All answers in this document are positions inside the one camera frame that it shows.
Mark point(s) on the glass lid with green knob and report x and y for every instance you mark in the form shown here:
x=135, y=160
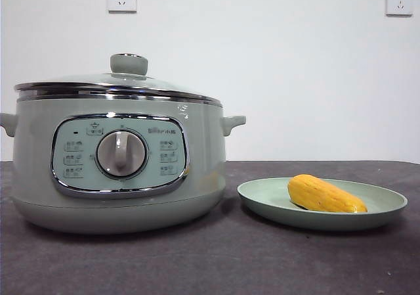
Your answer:
x=128, y=64

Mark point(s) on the yellow corn cob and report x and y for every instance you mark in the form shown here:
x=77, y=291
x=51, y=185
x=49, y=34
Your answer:
x=321, y=194

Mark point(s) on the pale green electric steamer pot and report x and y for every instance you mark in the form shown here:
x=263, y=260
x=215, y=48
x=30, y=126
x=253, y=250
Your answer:
x=203, y=150

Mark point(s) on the pale green round plate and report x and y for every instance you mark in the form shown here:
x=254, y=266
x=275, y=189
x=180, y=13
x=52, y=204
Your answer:
x=262, y=196

